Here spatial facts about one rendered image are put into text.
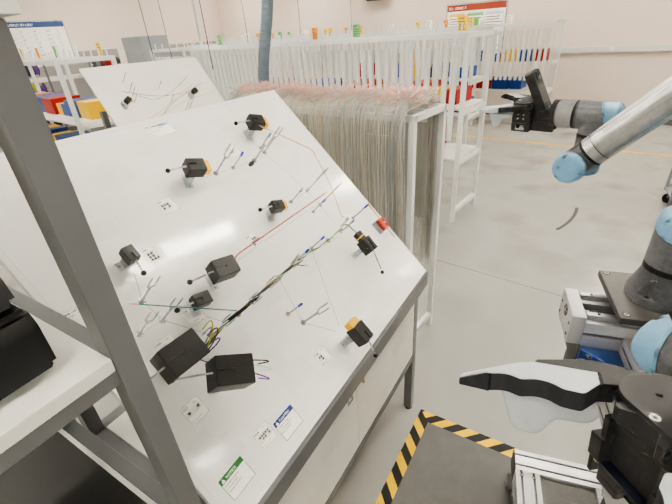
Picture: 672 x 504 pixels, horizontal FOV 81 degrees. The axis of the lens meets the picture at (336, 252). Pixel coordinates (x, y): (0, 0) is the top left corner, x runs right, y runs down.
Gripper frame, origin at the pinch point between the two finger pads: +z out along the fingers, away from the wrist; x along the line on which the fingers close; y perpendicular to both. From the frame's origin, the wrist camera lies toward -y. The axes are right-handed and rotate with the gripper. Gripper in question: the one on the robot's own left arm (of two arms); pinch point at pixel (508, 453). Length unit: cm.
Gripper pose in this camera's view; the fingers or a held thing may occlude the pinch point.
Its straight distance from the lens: 27.7
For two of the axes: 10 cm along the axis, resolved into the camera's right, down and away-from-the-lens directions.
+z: -9.9, 1.2, -0.9
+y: 0.8, 9.3, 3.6
